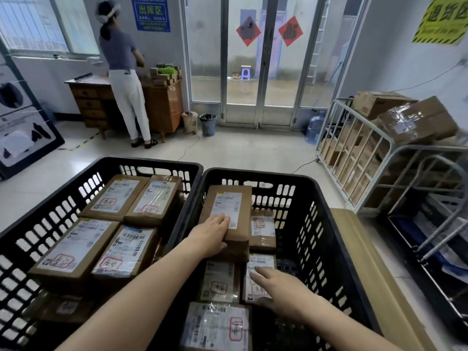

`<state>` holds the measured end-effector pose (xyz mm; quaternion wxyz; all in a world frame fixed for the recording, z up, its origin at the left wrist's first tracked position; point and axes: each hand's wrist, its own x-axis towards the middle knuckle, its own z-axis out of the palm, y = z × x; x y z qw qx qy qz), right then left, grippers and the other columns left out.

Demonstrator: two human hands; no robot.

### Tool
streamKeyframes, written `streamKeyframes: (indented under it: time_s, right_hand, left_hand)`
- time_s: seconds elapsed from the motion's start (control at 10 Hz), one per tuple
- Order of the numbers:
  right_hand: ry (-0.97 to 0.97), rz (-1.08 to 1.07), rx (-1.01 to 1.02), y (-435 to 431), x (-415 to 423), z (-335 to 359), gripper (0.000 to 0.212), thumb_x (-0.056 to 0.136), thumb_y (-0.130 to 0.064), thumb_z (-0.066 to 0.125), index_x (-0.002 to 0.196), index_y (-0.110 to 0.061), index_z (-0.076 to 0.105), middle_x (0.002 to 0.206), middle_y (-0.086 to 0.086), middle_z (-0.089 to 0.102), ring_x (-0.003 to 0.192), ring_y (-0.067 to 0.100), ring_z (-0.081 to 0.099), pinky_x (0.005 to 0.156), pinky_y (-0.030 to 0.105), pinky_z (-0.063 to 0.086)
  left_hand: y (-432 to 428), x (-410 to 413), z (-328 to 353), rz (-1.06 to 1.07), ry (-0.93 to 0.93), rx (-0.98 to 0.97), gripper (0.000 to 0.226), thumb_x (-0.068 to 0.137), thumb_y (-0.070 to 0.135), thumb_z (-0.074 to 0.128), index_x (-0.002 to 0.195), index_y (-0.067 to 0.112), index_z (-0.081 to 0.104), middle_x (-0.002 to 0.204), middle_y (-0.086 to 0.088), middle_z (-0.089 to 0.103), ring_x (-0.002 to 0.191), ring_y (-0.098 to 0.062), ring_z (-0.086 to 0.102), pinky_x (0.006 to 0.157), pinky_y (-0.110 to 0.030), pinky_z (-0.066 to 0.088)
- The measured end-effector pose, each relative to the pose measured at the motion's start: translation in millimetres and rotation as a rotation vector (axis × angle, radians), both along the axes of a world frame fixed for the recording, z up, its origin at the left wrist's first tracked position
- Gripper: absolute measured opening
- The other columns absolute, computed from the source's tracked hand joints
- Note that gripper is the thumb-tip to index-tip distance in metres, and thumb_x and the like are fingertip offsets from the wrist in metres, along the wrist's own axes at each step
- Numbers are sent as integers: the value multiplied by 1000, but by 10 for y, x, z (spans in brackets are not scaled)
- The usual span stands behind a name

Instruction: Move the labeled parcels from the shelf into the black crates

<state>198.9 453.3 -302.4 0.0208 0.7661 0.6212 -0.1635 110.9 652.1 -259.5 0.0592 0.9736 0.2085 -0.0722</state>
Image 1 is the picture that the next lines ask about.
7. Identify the black floor cable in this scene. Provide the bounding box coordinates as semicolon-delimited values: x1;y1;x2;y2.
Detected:
177;132;201;162
291;158;319;175

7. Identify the grey-blue waste bin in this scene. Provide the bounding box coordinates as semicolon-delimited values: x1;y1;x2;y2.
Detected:
199;113;217;137

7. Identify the brown wooden desk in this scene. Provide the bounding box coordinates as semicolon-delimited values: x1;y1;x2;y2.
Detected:
65;75;184;144

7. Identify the person's left hand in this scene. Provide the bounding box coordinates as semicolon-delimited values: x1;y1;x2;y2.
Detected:
186;214;231;258

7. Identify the person's right hand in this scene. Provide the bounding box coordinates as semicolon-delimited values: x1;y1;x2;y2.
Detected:
249;267;320;322

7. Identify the pile of flattened cardboard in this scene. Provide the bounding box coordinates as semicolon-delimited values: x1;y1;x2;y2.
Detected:
318;120;397;206

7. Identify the beige waste bin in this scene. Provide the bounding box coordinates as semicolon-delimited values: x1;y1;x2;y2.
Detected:
182;111;199;135

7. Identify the blue water jug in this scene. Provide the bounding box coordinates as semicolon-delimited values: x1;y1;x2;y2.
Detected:
305;110;326;145

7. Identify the metal ladder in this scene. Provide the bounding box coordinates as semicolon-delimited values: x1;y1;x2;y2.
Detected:
306;0;331;85

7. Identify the small brown labelled cardboard parcel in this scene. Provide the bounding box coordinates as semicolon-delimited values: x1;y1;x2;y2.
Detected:
249;209;277;253

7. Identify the person's left forearm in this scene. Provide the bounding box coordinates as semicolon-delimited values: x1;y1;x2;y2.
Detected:
55;237;210;351

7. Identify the blue wall sign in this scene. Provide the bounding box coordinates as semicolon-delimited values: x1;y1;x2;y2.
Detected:
131;0;171;33

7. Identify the black plastic crate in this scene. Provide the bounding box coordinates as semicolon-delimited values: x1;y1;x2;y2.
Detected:
148;167;382;351
0;156;204;351

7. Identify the white head-mounted camera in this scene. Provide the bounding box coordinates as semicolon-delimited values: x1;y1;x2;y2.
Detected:
96;3;121;24

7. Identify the white metal cage cart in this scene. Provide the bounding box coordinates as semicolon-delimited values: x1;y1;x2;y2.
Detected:
316;98;468;217

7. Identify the barred window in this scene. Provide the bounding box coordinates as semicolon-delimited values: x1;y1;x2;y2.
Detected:
0;0;100;58

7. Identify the white poster board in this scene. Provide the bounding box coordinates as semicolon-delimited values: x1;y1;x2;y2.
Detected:
0;40;66;180

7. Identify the aluminium glass door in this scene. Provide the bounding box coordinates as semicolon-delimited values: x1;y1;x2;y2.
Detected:
180;0;367;130

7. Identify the red diamond door decoration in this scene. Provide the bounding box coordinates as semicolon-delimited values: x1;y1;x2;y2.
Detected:
278;16;303;47
236;16;262;47

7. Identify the person's right forearm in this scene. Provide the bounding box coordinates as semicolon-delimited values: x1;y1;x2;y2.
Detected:
298;292;403;351

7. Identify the black wall cable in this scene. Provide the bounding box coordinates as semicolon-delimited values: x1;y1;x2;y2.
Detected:
392;58;468;93

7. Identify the stack of small cardboard boxes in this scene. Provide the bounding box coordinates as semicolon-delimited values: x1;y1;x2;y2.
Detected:
150;63;182;87

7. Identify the yellow wall sign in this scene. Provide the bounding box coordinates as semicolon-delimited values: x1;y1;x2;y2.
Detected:
412;0;468;46

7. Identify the taped brown cardboard box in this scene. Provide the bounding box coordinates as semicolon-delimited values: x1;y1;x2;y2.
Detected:
376;96;460;145

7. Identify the grey metal trolley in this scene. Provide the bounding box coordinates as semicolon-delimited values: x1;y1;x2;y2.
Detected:
380;153;468;327

